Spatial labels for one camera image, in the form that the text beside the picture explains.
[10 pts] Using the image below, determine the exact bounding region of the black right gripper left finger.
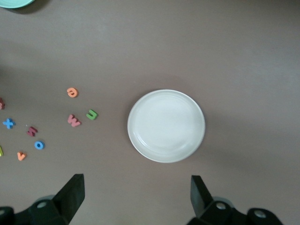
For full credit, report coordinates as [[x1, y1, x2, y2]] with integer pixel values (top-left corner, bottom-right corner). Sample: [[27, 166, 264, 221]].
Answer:
[[0, 173, 85, 225]]

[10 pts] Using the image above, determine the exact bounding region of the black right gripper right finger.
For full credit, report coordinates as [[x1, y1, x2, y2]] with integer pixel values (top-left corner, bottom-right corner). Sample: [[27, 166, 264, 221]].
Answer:
[[187, 175, 284, 225]]

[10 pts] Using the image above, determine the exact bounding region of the pink letter w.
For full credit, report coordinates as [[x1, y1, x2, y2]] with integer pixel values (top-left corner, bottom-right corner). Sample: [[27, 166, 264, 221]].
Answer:
[[67, 113, 83, 128]]

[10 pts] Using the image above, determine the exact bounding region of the green letter u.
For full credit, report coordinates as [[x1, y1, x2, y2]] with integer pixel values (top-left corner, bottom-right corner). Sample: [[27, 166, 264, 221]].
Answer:
[[85, 109, 99, 120]]

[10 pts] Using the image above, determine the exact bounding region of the orange letter e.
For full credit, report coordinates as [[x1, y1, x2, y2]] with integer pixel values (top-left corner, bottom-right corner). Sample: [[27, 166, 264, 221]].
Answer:
[[66, 87, 79, 98]]

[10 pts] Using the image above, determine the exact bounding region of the beige round plate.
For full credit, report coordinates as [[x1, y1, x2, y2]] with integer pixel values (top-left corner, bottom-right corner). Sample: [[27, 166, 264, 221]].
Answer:
[[127, 89, 206, 164]]

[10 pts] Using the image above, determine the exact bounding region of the blue letter x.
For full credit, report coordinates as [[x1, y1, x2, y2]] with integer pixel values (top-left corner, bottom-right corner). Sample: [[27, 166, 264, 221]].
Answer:
[[2, 118, 16, 129]]

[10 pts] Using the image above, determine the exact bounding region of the brown table cover sheet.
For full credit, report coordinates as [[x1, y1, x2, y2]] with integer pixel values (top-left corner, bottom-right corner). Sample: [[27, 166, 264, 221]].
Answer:
[[0, 0, 300, 225]]

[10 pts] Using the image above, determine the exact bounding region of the green round plate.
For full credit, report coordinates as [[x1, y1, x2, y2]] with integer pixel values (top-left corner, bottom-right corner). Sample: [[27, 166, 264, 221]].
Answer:
[[0, 0, 36, 9]]

